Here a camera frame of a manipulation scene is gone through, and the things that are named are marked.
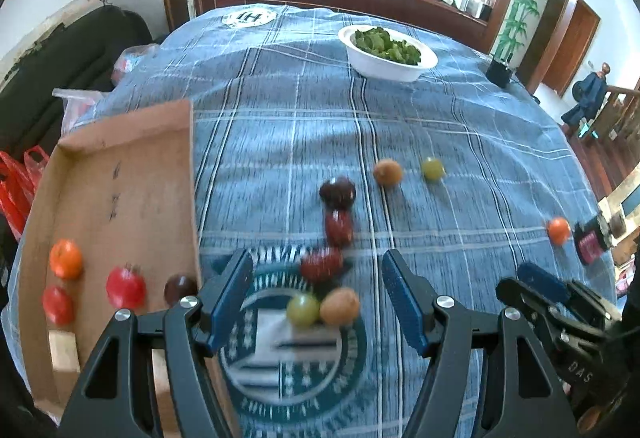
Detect small dark grape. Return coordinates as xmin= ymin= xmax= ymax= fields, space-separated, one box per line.
xmin=164 ymin=273 xmax=198 ymax=307

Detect orange tangerine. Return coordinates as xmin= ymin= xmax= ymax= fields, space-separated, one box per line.
xmin=546 ymin=217 xmax=572 ymax=246
xmin=49 ymin=239 xmax=84 ymax=281

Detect brown longan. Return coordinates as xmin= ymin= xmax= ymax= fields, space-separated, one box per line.
xmin=319 ymin=288 xmax=360 ymax=326
xmin=373 ymin=158 xmax=404 ymax=188

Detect green grape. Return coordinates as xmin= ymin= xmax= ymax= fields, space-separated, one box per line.
xmin=421 ymin=158 xmax=446 ymax=181
xmin=286 ymin=293 xmax=320 ymax=328

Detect large red tomato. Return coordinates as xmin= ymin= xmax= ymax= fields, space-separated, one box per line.
xmin=105 ymin=265 xmax=146 ymax=310
xmin=41 ymin=286 xmax=75 ymax=326

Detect red jujube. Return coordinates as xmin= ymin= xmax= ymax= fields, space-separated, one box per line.
xmin=299 ymin=247 xmax=344 ymax=283
xmin=324 ymin=210 xmax=354 ymax=248

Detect dark purple plum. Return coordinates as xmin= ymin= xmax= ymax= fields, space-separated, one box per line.
xmin=319 ymin=176 xmax=356 ymax=210

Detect white bread cube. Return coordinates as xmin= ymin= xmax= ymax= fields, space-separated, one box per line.
xmin=48 ymin=330 xmax=80 ymax=373

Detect beige cheese block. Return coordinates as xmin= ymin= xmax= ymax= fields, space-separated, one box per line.
xmin=152 ymin=349 xmax=177 ymax=427

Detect right hand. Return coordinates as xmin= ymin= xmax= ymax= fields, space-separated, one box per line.
xmin=576 ymin=406 xmax=606 ymax=437

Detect red black device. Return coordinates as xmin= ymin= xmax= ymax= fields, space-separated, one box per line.
xmin=574 ymin=214 xmax=613 ymax=266

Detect brown cardboard tray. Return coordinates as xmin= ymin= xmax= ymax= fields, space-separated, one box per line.
xmin=18 ymin=98 xmax=237 ymax=438

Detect blue plaid tablecloth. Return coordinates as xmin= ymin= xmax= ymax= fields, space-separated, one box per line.
xmin=2 ymin=3 xmax=618 ymax=438

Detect person in dark coat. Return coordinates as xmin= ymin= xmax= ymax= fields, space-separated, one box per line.
xmin=561 ymin=62 xmax=611 ymax=139

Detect small black box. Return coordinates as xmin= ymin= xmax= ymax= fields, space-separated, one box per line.
xmin=485 ymin=58 xmax=514 ymax=89

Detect clear plastic bag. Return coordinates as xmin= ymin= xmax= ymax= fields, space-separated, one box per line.
xmin=52 ymin=42 xmax=160 ymax=136

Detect white bowl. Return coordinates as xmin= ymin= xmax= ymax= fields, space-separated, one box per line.
xmin=338 ymin=24 xmax=438 ymax=83

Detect green leafy vegetables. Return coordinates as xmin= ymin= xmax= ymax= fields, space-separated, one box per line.
xmin=352 ymin=28 xmax=422 ymax=65

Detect brown wooden door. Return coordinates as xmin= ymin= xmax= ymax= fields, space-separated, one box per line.
xmin=542 ymin=0 xmax=600 ymax=97

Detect black sofa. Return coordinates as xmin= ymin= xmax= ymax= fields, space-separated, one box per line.
xmin=0 ymin=6 xmax=152 ymax=158

